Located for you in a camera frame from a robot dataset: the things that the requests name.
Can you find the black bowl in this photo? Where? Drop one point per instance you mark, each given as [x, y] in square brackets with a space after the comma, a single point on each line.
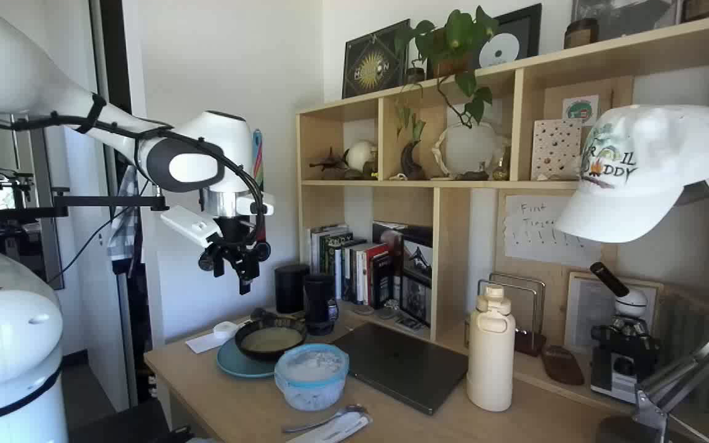
[271, 340]

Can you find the metal desk lamp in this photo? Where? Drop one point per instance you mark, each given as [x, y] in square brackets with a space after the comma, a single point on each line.
[699, 360]

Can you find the black microscope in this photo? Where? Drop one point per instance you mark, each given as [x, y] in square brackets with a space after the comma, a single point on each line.
[624, 352]

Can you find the framed silver disc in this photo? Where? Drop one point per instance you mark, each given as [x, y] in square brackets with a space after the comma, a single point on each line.
[502, 45]

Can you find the white round ornament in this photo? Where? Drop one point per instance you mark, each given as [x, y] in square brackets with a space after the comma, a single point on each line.
[359, 156]

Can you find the green potted plant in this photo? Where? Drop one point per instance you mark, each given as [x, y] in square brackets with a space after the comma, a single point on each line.
[455, 37]

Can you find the small glass jar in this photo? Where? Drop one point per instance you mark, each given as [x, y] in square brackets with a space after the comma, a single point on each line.
[529, 343]

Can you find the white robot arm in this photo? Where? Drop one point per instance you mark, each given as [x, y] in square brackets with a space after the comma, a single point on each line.
[11, 64]

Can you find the white sketch paper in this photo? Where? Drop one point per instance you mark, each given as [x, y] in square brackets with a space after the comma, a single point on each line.
[534, 234]

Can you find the black photo frame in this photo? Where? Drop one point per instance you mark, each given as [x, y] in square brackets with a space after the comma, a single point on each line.
[417, 283]

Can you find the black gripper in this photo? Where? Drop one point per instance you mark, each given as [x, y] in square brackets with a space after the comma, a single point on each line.
[235, 243]

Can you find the small plant in dark vase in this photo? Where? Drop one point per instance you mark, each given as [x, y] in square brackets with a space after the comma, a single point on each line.
[410, 156]

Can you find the white round puck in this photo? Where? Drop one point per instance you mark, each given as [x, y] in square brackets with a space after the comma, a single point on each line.
[224, 331]

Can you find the wooden shelf unit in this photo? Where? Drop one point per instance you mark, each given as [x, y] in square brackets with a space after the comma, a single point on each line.
[447, 248]

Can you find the teal plate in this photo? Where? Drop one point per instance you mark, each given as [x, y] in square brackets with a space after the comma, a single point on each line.
[235, 365]

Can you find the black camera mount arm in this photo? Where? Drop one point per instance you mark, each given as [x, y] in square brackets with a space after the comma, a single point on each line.
[85, 202]

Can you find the black cylinder speaker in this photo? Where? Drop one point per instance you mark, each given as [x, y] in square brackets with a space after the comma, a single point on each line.
[290, 287]

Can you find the grey laptop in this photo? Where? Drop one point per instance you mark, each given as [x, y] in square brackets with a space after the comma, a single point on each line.
[400, 371]

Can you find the white packaged item with card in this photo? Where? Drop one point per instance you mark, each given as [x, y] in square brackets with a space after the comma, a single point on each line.
[203, 340]

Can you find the dark framed picture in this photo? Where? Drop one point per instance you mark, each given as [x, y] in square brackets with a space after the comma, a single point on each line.
[373, 64]

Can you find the clear plastic cutlery packet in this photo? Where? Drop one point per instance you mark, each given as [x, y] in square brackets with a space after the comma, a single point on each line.
[338, 430]

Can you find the cream water bottle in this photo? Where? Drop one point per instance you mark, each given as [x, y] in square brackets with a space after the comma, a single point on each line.
[490, 352]

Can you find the dark brown leather pouch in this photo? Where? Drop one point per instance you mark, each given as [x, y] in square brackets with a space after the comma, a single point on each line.
[562, 368]

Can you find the clear glass frame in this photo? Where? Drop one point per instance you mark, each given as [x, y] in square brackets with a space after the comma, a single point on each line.
[528, 299]

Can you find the black mug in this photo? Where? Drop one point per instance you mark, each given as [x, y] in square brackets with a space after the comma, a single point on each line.
[321, 304]

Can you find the dotted white card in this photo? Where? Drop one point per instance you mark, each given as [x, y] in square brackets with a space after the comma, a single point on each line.
[557, 148]

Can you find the round container with blue rim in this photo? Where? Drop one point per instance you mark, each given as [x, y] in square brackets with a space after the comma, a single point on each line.
[310, 377]

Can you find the white baseball cap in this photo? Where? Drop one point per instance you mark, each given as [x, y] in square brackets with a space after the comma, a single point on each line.
[650, 173]

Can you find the row of books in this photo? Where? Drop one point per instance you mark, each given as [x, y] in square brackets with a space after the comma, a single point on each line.
[356, 271]

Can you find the wooden board with green print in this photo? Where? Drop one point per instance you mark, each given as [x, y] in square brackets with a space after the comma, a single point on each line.
[581, 105]

